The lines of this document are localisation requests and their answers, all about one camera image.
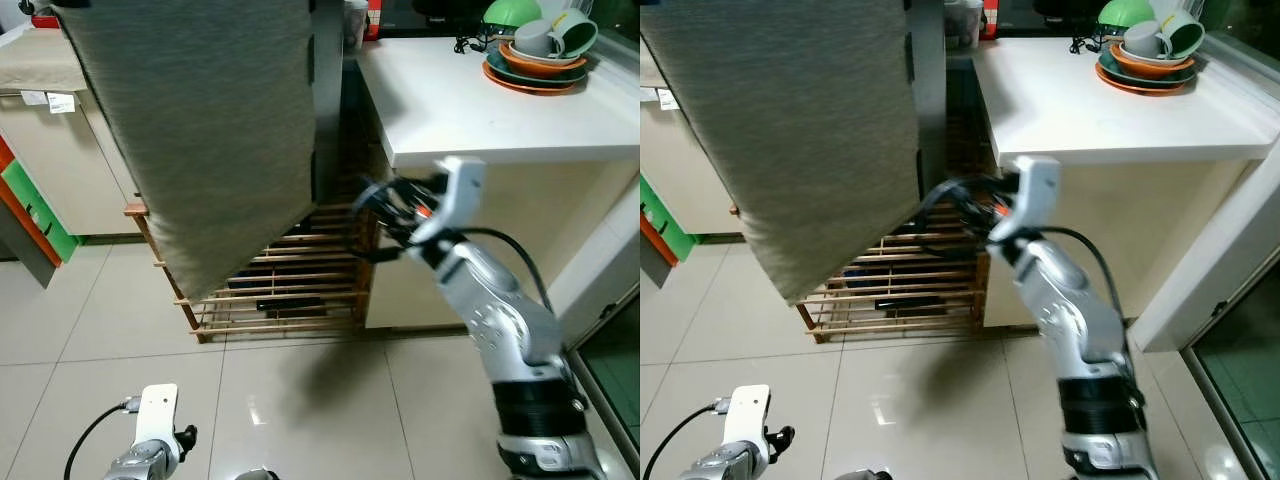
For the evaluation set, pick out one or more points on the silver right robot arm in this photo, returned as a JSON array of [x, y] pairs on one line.
[[1075, 320], [500, 320]]

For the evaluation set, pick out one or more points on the dark grey fridge body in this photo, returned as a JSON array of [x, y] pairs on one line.
[[325, 100], [930, 90]]

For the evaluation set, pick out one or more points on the white counter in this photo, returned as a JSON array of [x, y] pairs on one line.
[[450, 100], [1080, 100]]

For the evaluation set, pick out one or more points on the dark green plate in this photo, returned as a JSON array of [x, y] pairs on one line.
[[1108, 70], [498, 68]]

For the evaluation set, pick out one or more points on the orange plate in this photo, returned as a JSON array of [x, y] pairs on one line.
[[530, 91], [1145, 91]]

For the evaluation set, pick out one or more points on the wooden slatted rack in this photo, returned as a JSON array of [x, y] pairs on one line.
[[880, 305], [280, 300]]

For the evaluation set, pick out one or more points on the clear plastic jar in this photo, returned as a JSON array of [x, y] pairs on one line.
[[356, 25], [965, 22]]

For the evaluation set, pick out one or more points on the red container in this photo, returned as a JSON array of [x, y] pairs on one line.
[[373, 18], [991, 18]]

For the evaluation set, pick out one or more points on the glass sliding door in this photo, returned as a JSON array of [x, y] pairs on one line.
[[615, 370], [1240, 370]]

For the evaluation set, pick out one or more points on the orange bowl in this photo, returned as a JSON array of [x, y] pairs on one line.
[[540, 67], [1150, 67]]

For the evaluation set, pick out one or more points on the grey mug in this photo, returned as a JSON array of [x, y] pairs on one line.
[[535, 40], [1143, 40]]

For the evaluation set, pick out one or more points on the green bowl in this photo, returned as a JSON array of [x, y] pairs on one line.
[[510, 12], [1125, 12]]

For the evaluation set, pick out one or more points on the green mug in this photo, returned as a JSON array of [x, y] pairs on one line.
[[578, 35], [1185, 35]]

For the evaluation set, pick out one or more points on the orange folder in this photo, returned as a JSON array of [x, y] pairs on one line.
[[655, 235], [25, 228]]

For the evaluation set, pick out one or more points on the beige towel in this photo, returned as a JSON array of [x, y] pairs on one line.
[[648, 65], [35, 60]]

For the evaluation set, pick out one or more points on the large white paper label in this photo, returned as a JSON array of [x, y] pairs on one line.
[[62, 103], [667, 99]]

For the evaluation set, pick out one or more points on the small white paper label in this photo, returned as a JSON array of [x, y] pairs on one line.
[[32, 96]]

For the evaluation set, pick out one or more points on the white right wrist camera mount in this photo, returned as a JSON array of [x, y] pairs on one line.
[[462, 190], [1035, 190]]

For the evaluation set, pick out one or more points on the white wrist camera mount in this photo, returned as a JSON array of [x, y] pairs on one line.
[[462, 190], [157, 410], [747, 410], [1035, 190]]

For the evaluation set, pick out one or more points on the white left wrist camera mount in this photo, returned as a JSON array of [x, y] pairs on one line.
[[747, 410], [157, 410]]

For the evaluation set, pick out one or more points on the white door frame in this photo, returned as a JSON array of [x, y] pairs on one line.
[[600, 260], [1210, 250]]

